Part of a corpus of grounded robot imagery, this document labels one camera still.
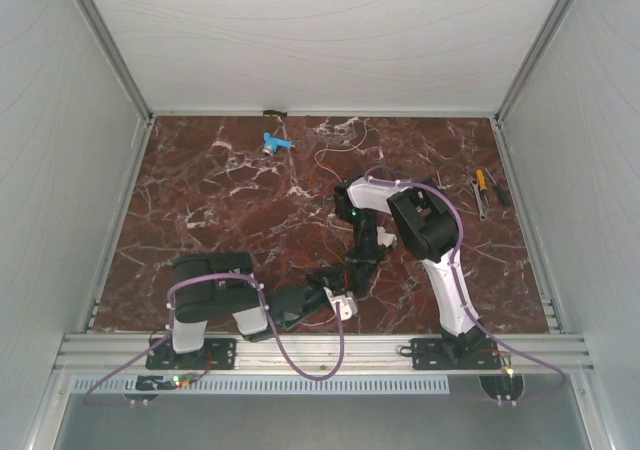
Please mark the blue connector plug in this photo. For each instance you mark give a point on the blue connector plug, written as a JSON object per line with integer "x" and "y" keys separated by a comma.
{"x": 272, "y": 144}

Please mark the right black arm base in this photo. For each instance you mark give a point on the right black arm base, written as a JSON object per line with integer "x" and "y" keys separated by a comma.
{"x": 436, "y": 354}

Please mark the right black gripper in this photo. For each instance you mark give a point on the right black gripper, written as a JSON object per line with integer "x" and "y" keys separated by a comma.
{"x": 364, "y": 263}

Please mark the black handled screwdriver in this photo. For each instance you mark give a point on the black handled screwdriver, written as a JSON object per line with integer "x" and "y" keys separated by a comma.
{"x": 503, "y": 195}

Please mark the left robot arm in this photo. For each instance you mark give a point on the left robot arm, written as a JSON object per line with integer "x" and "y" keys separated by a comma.
{"x": 212, "y": 286}

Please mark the slotted grey cable duct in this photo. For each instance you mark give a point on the slotted grey cable duct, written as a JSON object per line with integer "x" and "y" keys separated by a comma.
{"x": 278, "y": 385}

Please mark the aluminium front rail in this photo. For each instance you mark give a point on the aluminium front rail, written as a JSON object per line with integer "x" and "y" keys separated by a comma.
{"x": 100, "y": 353}

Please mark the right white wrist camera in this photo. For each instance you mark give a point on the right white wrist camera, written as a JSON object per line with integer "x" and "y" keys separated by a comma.
{"x": 386, "y": 239}

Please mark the yellow handled screwdriver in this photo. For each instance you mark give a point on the yellow handled screwdriver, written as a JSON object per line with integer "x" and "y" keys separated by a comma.
{"x": 481, "y": 180}

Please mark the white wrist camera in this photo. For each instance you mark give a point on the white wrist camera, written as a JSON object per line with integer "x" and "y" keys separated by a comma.
{"x": 386, "y": 239}
{"x": 344, "y": 305}

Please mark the black yellow edge clip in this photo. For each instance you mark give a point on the black yellow edge clip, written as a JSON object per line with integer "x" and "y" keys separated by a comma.
{"x": 274, "y": 113}

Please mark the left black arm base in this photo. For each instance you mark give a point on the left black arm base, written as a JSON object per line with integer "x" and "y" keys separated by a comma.
{"x": 216, "y": 354}

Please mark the silver wrench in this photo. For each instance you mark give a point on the silver wrench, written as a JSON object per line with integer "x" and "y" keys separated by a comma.
{"x": 479, "y": 201}

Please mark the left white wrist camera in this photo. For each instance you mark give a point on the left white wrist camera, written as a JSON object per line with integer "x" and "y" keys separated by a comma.
{"x": 344, "y": 305}

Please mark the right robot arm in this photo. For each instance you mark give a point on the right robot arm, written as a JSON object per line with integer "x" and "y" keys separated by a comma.
{"x": 383, "y": 213}

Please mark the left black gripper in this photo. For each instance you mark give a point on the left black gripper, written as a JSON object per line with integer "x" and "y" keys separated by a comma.
{"x": 332, "y": 278}

